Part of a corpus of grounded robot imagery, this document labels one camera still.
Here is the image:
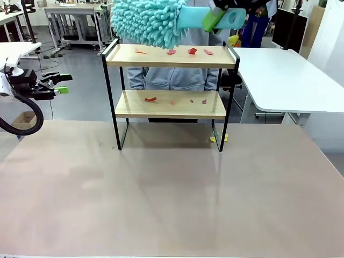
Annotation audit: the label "black office chair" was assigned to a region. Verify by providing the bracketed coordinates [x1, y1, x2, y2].
[218, 69, 243, 91]

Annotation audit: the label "black vertical pole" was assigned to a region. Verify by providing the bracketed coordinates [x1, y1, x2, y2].
[20, 0, 38, 44]

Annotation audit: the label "white frame workbench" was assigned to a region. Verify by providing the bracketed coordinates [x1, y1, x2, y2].
[44, 2, 114, 54]

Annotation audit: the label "person in grey hoodie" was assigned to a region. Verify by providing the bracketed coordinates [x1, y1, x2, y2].
[127, 0, 232, 91]

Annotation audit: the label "two-tier wood metal shelf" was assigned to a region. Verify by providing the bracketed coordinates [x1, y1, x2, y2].
[101, 38, 241, 152]

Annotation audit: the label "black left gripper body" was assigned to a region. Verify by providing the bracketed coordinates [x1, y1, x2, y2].
[10, 69, 44, 101]

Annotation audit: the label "background person blue trousers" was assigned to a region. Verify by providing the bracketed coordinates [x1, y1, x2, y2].
[240, 0, 278, 49]

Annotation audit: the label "open cardboard box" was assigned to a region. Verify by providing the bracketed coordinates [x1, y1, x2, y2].
[11, 111, 37, 130]

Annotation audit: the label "teal microfiber duster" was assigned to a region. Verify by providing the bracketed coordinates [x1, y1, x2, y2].
[110, 0, 247, 50]

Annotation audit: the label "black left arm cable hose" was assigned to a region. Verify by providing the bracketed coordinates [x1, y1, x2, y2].
[0, 70, 45, 136]

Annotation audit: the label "small white desk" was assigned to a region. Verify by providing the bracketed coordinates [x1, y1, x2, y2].
[0, 41, 43, 59]

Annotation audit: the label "black monitor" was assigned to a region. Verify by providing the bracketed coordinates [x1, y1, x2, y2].
[271, 8, 308, 54]

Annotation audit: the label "large white desk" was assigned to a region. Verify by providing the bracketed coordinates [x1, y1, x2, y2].
[231, 47, 344, 125]

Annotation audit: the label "brown cardboard panel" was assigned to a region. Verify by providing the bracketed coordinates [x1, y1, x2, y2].
[305, 5, 326, 47]

